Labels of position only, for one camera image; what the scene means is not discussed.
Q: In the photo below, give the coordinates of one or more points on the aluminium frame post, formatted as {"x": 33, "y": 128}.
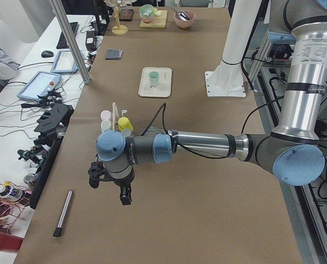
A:
{"x": 61, "y": 16}

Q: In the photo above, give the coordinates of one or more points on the grey cup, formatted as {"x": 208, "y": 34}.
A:
{"x": 126, "y": 133}

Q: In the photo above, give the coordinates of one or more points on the black computer mouse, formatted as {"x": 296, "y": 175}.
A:
{"x": 47, "y": 54}

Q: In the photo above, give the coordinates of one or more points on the stacked green bowls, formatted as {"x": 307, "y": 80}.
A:
{"x": 147, "y": 13}

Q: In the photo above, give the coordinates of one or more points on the metal scoop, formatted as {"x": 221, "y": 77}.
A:
{"x": 181, "y": 15}

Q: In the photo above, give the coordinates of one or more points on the green cup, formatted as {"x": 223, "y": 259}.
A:
{"x": 154, "y": 78}

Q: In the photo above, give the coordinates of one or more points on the cream cup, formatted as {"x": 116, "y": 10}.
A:
{"x": 106, "y": 124}

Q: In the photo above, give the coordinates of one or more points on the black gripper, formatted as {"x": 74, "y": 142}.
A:
{"x": 121, "y": 183}

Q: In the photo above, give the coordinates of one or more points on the white wire cup rack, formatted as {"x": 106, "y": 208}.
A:
{"x": 116, "y": 114}

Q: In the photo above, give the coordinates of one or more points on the grey folded cloth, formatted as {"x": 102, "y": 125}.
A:
{"x": 113, "y": 54}

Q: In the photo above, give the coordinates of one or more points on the red cylinder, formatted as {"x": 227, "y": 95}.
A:
{"x": 10, "y": 243}

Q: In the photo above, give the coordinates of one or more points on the cream rabbit tray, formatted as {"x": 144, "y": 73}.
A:
{"x": 163, "y": 90}

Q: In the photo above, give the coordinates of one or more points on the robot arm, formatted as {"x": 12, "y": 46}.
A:
{"x": 291, "y": 150}

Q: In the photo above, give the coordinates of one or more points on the wooden cutting board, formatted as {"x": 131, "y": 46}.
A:
{"x": 158, "y": 22}

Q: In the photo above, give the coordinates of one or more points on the far teach pendant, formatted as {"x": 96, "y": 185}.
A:
{"x": 64, "y": 63}

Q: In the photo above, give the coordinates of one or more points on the dark wooden box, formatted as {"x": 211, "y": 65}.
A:
{"x": 126, "y": 15}

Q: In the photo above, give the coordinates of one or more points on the pink bowl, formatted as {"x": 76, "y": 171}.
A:
{"x": 184, "y": 23}

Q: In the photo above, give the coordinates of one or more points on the teach pendant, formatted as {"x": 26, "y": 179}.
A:
{"x": 39, "y": 85}
{"x": 64, "y": 63}

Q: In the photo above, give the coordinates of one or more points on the pink cup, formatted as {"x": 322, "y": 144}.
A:
{"x": 106, "y": 115}

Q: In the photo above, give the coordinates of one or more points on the yellow cup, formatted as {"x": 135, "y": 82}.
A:
{"x": 124, "y": 123}

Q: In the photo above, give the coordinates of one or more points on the black slotted stand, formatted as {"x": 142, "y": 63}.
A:
{"x": 50, "y": 120}

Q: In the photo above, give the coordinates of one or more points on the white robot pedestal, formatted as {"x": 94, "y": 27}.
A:
{"x": 227, "y": 79}

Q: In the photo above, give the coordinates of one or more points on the near teach pendant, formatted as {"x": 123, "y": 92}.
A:
{"x": 39, "y": 85}

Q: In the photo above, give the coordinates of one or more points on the wooden mug tree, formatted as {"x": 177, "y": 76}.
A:
{"x": 118, "y": 29}

